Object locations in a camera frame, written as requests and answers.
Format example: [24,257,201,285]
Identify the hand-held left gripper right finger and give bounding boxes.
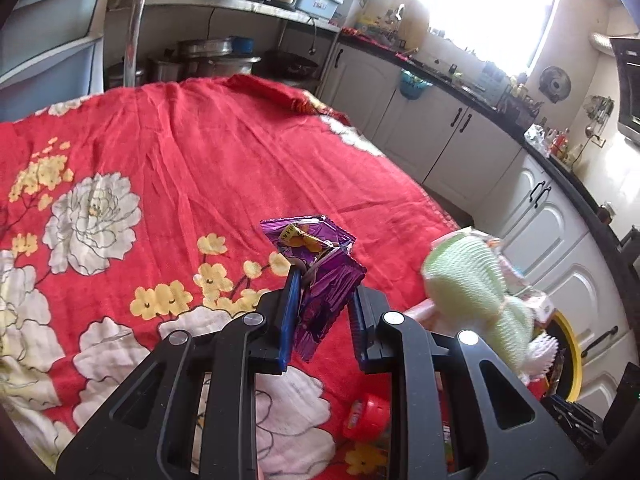
[347,286,589,480]

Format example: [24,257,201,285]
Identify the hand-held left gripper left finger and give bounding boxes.
[54,267,307,480]

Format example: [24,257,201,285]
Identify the purple snack wrapper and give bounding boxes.
[260,216,365,363]

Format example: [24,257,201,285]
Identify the yellow rimmed trash bin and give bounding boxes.
[535,307,584,403]

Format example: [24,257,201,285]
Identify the light green foam net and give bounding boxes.
[421,234,533,380]

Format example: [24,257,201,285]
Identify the red capped jar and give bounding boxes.
[342,392,391,443]

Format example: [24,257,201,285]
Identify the red floral blanket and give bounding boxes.
[0,74,548,480]

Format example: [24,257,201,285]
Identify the white kitchen cabinets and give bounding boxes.
[317,42,632,411]

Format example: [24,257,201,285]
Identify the teal hanging basket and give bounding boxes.
[398,69,432,99]

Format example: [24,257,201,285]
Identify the black wok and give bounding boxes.
[262,49,321,81]

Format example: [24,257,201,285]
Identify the black kitchen countertop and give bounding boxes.
[339,30,640,273]

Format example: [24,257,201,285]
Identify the crumpled foil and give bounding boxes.
[524,122,549,147]

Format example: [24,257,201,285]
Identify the large steel pot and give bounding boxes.
[150,55,262,84]

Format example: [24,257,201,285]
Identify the row of seasoning bottles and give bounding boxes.
[547,127,586,162]

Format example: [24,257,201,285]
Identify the blue dish rack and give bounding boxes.
[482,60,512,107]

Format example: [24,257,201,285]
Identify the steel pan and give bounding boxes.
[177,37,233,59]

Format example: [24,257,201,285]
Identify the hanging kitchen utensils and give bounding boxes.
[582,95,615,149]

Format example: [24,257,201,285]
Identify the cream plastic jug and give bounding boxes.
[394,0,431,49]

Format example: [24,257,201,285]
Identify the stone shelf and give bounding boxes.
[135,0,342,34]

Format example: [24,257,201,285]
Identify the black range hood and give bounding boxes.
[609,37,640,149]

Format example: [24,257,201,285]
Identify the steel table leg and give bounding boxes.
[122,0,149,89]

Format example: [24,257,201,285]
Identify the window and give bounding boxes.
[414,0,559,74]

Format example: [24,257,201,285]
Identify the plastic drawer unit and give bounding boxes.
[0,0,127,123]

